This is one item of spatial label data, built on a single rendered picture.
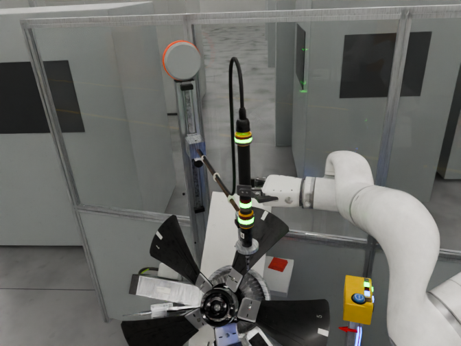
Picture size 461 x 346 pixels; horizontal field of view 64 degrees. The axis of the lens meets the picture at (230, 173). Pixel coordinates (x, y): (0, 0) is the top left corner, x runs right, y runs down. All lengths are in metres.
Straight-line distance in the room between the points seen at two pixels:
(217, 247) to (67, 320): 1.85
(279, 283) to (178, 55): 1.14
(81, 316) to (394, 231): 2.78
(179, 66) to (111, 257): 1.43
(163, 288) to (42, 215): 2.38
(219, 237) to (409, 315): 1.07
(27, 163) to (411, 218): 3.22
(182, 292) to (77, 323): 1.74
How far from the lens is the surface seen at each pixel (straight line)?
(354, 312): 1.55
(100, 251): 2.58
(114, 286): 2.74
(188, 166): 1.73
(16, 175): 3.65
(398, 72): 1.62
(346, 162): 0.88
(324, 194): 0.96
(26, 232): 3.95
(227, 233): 1.56
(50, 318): 3.27
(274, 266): 1.94
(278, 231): 1.24
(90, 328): 3.06
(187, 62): 1.59
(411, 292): 0.60
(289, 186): 0.98
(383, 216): 0.62
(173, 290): 1.50
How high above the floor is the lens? 2.15
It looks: 27 degrees down
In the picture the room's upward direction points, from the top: 3 degrees counter-clockwise
